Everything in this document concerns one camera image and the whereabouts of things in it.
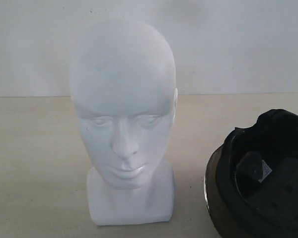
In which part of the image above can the black helmet with tinted visor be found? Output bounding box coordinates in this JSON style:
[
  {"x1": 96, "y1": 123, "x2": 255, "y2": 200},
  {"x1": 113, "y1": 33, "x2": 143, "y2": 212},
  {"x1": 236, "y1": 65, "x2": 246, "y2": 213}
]
[{"x1": 203, "y1": 109, "x2": 298, "y2": 238}]

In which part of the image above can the white mannequin head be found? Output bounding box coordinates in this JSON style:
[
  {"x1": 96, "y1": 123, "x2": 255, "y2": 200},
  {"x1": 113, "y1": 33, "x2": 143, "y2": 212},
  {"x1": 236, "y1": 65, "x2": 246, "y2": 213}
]
[{"x1": 69, "y1": 19, "x2": 178, "y2": 226}]

